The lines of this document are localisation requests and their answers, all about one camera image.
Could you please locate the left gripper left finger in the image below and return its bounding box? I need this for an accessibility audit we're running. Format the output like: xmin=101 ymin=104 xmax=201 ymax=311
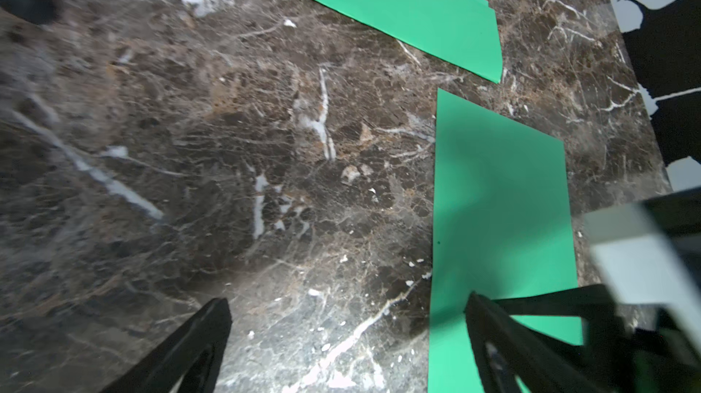
xmin=104 ymin=298 xmax=232 ymax=392

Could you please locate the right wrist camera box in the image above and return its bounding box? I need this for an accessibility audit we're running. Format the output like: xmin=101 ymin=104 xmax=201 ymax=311
xmin=583 ymin=187 xmax=700 ymax=351

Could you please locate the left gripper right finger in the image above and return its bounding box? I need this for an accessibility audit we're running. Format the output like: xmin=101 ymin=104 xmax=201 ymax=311
xmin=465 ymin=285 xmax=630 ymax=392

